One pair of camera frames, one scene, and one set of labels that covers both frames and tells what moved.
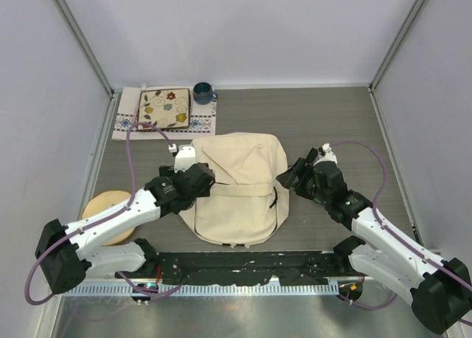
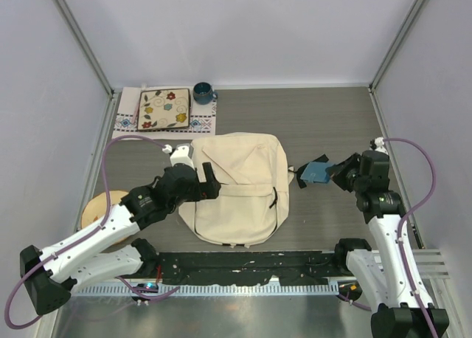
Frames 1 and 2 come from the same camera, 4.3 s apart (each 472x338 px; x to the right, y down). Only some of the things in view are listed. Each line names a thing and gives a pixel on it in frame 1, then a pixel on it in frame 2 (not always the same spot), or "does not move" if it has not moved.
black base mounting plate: (313, 268) does not move
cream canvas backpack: (247, 204) does not move
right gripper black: (302, 166) → (337, 171)
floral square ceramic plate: (164, 108) does not move
